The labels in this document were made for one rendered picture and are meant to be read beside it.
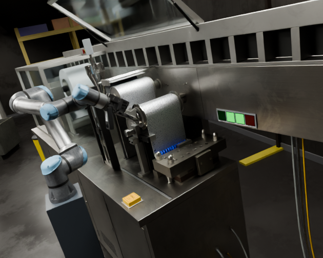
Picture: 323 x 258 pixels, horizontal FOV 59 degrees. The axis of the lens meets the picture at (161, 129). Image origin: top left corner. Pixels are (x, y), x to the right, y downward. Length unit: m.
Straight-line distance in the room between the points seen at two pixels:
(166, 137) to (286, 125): 0.65
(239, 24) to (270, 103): 0.36
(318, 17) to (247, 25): 0.29
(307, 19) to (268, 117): 0.43
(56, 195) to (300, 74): 1.33
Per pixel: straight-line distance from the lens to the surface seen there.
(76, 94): 1.35
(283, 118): 1.30
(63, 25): 7.50
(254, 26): 1.28
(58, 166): 1.65
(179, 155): 1.51
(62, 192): 1.69
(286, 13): 1.20
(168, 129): 1.60
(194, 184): 1.49
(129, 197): 1.46
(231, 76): 1.40
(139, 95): 1.75
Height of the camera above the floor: 1.67
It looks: 19 degrees down
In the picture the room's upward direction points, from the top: 13 degrees counter-clockwise
